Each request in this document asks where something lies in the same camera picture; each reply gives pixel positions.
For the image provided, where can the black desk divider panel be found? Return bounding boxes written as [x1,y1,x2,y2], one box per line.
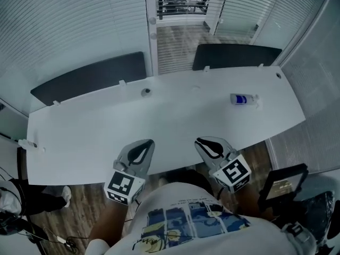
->
[30,51,148,107]
[192,43,283,72]

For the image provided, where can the black floor cable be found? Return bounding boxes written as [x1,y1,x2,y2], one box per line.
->
[63,236,90,250]

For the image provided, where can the blue label spray bottle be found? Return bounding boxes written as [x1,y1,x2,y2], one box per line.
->
[229,92,264,110]

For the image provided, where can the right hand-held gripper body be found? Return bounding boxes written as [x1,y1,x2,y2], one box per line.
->
[208,149,252,194]

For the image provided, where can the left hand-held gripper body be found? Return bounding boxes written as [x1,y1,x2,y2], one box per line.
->
[103,159,147,205]

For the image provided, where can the person's black trousers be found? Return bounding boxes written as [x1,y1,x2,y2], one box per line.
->
[156,168,215,197]

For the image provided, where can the black tablet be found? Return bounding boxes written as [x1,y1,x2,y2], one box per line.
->
[258,163,309,205]

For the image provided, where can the person's white printed t-shirt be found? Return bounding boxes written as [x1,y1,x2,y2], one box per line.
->
[103,182,317,255]

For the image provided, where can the plastic wrapped black office chair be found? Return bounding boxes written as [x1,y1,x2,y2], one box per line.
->
[292,190,340,249]

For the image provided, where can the small white bottle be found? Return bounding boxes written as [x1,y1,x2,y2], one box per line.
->
[18,139,39,151]

